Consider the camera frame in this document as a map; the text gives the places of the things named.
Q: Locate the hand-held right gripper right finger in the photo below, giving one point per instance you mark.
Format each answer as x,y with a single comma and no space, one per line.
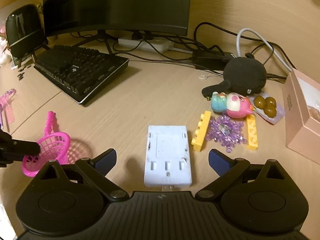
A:
220,162

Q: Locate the pink plastic toy basket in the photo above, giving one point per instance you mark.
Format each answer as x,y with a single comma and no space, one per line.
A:
55,142

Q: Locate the pink plastic comb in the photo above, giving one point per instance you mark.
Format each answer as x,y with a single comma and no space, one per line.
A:
6,105

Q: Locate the black computer monitor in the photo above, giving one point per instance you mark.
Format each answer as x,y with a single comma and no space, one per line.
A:
115,2

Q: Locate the clear plastic bag with items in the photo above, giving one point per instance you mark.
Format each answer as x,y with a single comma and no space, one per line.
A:
300,135

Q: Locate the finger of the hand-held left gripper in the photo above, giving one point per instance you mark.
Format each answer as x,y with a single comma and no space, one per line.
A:
11,158
25,147

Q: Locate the packet of brown chocolate balls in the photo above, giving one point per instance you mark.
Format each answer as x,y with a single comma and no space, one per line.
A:
270,110

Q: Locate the pink and teal toy figure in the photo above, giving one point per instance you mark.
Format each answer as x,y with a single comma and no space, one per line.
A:
237,106

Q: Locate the purple snowflake ornament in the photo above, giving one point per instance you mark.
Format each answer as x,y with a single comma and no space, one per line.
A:
225,132

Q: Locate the white power strip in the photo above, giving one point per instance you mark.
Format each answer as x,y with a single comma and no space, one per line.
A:
155,45

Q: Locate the black plush toy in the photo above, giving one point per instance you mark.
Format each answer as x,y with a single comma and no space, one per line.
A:
245,72

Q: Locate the black speaker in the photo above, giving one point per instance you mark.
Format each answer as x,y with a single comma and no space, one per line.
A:
23,35

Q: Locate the white plastic adapter block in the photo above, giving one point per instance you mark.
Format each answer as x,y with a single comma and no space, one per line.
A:
170,155

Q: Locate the yellow toy brick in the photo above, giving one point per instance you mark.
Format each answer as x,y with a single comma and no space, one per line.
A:
252,132
200,132

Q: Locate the small black pieces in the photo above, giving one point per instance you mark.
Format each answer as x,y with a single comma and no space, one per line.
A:
21,74

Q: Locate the black keyboard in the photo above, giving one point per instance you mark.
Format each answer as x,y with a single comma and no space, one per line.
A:
80,72

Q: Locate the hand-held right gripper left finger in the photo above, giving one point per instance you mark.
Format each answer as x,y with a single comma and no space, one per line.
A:
106,161

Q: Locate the white and pink figurine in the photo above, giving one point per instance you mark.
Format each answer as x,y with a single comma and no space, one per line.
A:
3,42

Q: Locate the black power adapter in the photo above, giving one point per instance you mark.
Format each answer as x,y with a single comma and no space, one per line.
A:
207,60

